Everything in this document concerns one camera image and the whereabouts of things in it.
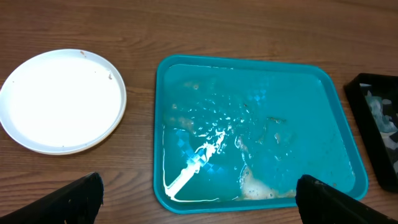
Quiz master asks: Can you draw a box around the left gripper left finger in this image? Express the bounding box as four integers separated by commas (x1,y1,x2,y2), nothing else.
1,172,104,224

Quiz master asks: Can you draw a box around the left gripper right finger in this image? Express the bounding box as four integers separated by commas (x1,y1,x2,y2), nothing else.
295,174,397,224

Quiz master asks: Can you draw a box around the white plate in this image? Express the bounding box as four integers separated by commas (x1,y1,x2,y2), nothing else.
1,49,127,155

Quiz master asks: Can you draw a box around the teal plastic tray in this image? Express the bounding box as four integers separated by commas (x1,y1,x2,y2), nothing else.
153,55,369,214

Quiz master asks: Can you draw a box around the black rectangular water tray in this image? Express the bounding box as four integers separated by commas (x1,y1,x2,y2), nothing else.
344,73,397,193

